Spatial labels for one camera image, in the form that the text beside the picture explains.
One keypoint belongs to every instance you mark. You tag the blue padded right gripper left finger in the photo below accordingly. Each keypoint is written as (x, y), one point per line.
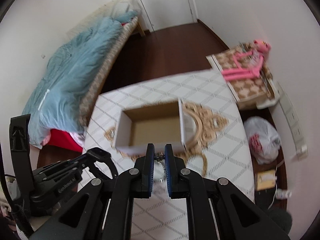
(145, 165)

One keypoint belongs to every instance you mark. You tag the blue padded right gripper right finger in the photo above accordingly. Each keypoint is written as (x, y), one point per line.
(173, 166)

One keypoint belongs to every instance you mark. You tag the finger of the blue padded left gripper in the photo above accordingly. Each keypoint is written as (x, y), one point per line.
(78, 163)

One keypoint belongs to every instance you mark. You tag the black fitness band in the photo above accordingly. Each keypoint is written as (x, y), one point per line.
(99, 155)

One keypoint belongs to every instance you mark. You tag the open white cardboard box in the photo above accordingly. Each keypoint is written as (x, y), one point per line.
(158, 124)

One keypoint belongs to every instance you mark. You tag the white diamond pattern tablecloth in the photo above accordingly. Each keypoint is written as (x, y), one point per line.
(160, 217)

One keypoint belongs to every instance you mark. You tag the light blue duvet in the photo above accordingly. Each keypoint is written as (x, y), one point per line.
(65, 94)

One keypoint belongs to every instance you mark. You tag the small yellow cardboard box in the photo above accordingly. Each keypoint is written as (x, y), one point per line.
(265, 180)

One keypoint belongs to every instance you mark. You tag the white plastic shopping bag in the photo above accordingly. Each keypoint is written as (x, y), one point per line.
(263, 139)

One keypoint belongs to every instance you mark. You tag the brown checkered side cushion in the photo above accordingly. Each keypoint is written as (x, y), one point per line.
(257, 93)

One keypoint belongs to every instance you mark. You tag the dark fuzzy sleeve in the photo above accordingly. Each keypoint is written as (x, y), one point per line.
(281, 217)

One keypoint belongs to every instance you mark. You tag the pink panther plush toy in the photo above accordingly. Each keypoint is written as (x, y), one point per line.
(249, 63)

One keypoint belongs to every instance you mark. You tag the bed with checkered mattress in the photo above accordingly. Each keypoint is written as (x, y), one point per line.
(114, 9)

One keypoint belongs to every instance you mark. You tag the white door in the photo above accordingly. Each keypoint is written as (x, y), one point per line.
(162, 14)

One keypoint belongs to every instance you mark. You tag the white wall power strip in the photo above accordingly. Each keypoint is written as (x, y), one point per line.
(293, 123)

